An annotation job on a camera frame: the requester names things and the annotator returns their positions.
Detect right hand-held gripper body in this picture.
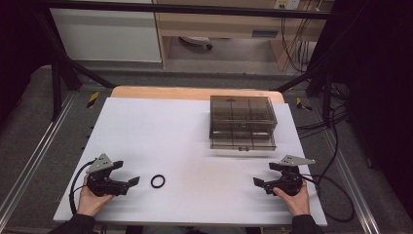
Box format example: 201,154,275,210
264,154,317,197

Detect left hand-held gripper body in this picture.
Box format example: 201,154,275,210
85,153,130,198

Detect black rubber ring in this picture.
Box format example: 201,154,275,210
150,174,167,189

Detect smoky transparent drawer box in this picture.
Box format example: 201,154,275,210
208,95,279,152

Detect person's left hand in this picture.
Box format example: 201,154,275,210
76,175,115,217

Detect person's right hand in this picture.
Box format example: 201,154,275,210
272,179,312,217

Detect white table mat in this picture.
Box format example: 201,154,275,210
53,97,328,227

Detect yellow black striped tape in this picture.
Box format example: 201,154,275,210
86,91,100,109
295,97,314,112

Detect dark curtain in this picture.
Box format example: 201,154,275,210
316,0,413,213
0,0,56,125

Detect white cabinet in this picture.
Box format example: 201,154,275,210
49,0,163,63

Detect office chair base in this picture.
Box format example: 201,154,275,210
177,35,214,51

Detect light wooden desk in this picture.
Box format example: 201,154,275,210
152,0,335,72

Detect left hand-held gripper cable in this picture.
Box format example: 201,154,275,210
68,159,97,216

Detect hand-held gripper cable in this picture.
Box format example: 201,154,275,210
68,159,97,216
300,174,356,223

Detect right hand-held gripper cable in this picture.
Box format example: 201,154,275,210
300,174,356,223

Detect aluminium floor rail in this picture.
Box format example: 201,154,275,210
322,129,382,234
0,92,78,223

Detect black floor cables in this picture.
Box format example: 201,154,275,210
295,82,352,183

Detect black metal frame stand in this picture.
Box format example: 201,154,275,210
275,61,336,129
32,6,117,122

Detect bundle of hanging black cables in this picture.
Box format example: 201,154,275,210
280,0,325,74

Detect white wall socket strip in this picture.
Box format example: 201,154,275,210
273,0,301,11

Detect black metal frame crossbar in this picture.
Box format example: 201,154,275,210
38,0,345,20

